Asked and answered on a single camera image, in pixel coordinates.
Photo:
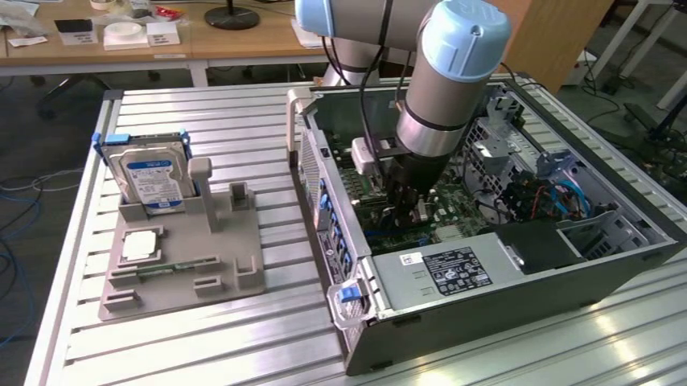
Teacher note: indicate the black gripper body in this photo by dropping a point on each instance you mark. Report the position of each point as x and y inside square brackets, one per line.
[414, 177]

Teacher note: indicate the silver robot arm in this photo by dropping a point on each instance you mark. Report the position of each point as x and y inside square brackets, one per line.
[445, 100]

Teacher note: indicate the green motherboard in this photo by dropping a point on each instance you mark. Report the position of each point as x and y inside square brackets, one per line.
[456, 205]

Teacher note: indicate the silver chipset heatsink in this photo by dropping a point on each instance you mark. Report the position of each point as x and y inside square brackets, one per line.
[450, 235]

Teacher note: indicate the grey power supply unit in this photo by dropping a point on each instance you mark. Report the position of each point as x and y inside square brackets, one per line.
[408, 289]

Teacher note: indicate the black plastic shroud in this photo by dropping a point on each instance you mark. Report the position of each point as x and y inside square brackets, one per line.
[536, 245]

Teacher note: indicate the blue case latch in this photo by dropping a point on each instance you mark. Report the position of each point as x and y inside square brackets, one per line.
[348, 293]

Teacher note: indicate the open PC case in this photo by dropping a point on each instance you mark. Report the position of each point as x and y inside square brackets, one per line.
[482, 313]

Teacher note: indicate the grey parts rack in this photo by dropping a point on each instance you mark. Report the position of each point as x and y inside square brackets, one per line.
[214, 257]

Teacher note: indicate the wooden cabinet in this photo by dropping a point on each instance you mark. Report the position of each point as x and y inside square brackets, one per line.
[552, 40]

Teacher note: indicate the wooden desk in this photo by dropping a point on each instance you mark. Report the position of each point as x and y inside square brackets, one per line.
[241, 40]

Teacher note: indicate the green RAM stick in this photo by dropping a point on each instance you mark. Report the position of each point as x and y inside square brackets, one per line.
[182, 266]

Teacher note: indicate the hard disk with label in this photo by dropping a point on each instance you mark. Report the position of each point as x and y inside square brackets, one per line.
[146, 177]

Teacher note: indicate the black round lamp base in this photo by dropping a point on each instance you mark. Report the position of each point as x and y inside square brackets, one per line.
[230, 18]

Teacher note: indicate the square CPU chip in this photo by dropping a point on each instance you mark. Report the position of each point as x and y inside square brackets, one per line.
[138, 245]

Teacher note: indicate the blue disk carrier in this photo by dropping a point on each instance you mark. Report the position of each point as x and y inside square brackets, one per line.
[114, 138]

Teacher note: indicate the white card box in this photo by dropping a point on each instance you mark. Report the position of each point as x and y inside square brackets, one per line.
[162, 38]

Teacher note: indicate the red packet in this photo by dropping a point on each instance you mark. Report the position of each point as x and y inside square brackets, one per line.
[168, 12]

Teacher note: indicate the black topped white box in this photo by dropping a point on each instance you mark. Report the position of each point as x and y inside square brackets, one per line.
[74, 26]

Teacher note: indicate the white paper label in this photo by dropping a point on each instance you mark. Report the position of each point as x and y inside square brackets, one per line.
[26, 41]

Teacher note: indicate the clear plastic bags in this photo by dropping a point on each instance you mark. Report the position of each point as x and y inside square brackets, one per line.
[21, 18]

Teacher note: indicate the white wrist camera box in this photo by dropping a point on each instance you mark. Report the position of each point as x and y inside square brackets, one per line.
[361, 157]

